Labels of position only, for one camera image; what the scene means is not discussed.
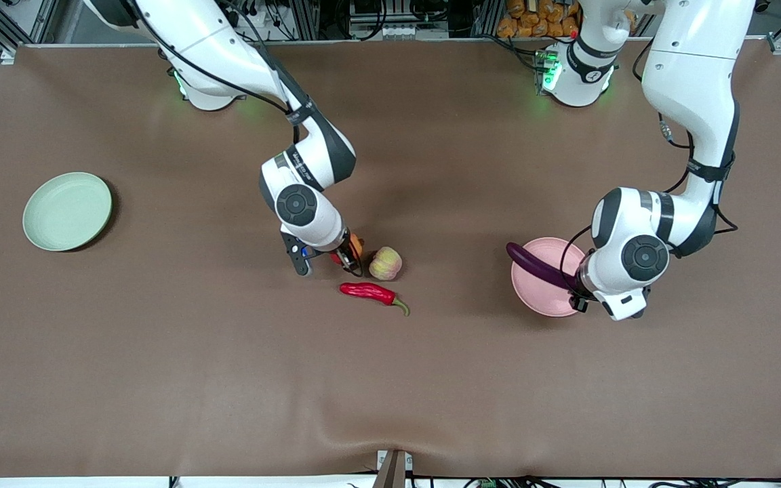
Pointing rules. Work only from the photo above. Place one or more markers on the purple eggplant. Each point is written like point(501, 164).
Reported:
point(533, 263)

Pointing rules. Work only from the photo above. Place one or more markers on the grey metal table bracket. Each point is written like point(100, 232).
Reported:
point(392, 469)

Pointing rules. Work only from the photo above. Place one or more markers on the red chili pepper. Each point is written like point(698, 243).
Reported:
point(367, 292)

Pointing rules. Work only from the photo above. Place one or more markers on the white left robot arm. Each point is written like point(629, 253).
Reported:
point(689, 102)

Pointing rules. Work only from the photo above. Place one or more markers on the yellow-pink peach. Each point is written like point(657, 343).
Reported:
point(385, 263)

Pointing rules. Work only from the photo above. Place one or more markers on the white terminal block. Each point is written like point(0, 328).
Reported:
point(414, 30)

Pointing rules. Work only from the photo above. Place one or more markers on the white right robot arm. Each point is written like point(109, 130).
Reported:
point(241, 74)

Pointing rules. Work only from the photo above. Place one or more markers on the pink round plate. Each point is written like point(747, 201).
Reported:
point(543, 295)

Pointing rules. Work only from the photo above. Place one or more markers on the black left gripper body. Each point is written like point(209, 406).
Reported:
point(574, 280)

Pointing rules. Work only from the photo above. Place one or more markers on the brown table cover mat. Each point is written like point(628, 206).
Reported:
point(390, 379)

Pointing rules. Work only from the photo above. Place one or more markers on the bag of orange items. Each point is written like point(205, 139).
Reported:
point(533, 17)

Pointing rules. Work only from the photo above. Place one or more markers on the white power strip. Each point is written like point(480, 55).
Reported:
point(251, 10)

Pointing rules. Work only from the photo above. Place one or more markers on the pale green round plate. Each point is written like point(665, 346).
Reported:
point(67, 211)

